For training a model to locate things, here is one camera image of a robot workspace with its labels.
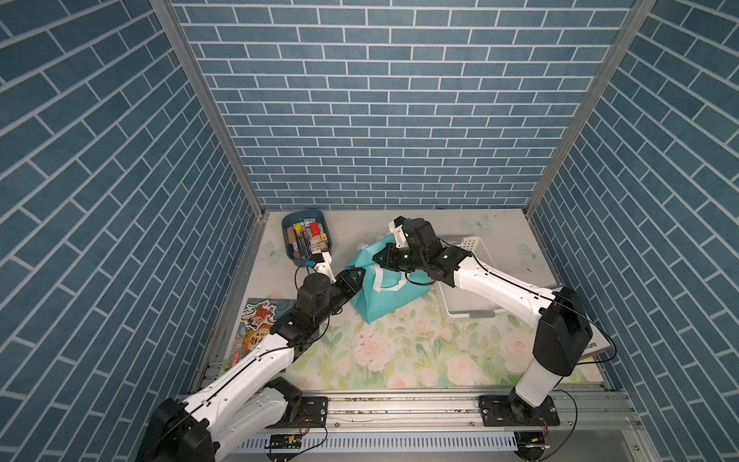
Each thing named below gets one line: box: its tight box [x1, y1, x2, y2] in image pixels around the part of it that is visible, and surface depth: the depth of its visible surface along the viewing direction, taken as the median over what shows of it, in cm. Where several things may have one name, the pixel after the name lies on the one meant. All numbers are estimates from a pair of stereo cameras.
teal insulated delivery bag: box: [344, 234, 431, 324], surface depth 83 cm
